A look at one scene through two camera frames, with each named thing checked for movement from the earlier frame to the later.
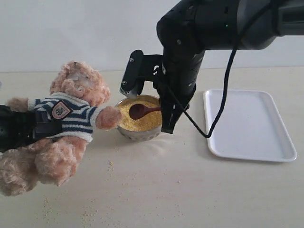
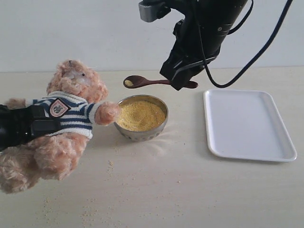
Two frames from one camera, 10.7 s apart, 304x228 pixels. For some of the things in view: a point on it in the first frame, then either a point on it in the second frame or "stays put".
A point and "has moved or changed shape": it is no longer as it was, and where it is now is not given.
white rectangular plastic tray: (251, 128) stays put
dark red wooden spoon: (137, 111) has moved or changed shape
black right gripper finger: (182, 105) → (182, 73)
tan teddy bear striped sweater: (75, 91) stays put
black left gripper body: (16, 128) stays put
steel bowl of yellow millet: (145, 128) stays put
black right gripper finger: (171, 112) → (167, 70)
